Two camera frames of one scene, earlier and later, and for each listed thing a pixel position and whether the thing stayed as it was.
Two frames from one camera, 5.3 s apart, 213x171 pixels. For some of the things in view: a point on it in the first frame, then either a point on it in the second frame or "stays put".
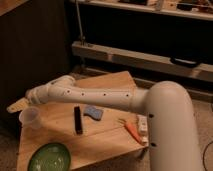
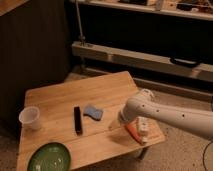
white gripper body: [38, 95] to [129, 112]
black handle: [184, 62] stays put
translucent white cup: [30, 118] stays put
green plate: [50, 157] stays put
